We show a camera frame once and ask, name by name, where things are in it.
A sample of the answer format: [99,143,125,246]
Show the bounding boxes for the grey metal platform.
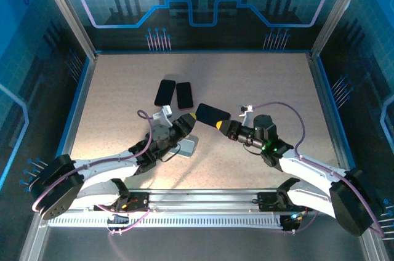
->
[18,211,392,261]

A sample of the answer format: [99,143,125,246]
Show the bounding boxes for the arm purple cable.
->
[31,109,153,261]
[251,102,386,239]

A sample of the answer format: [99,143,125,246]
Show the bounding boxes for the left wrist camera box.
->
[151,104,174,127]

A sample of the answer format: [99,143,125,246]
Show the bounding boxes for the pink-edged black phone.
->
[176,81,195,110]

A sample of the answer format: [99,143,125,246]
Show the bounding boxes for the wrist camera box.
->
[238,104,255,127]
[151,104,174,127]

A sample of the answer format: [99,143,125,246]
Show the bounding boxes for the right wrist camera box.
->
[238,104,255,127]

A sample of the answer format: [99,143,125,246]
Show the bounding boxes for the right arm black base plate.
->
[257,191,289,212]

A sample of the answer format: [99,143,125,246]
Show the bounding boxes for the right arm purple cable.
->
[251,102,386,239]

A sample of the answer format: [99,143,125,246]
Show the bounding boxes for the circuit board with LED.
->
[281,211,305,233]

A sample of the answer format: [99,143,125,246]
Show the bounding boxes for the aluminium frame cross rail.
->
[69,187,336,214]

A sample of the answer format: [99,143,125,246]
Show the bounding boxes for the aluminium frame post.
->
[309,0,372,60]
[34,0,99,60]

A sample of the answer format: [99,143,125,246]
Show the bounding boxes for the aluminium table side rail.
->
[55,53,99,163]
[307,52,360,175]

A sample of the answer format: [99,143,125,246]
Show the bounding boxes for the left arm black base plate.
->
[121,191,152,212]

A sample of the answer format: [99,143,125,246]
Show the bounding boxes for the lavender-edged black phone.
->
[154,79,177,107]

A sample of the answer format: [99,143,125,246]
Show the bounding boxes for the white slotted cable duct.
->
[47,214,284,228]

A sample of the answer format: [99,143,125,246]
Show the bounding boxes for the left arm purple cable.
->
[31,109,153,261]

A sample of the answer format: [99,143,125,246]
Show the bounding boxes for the light blue phone case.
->
[170,136,199,158]

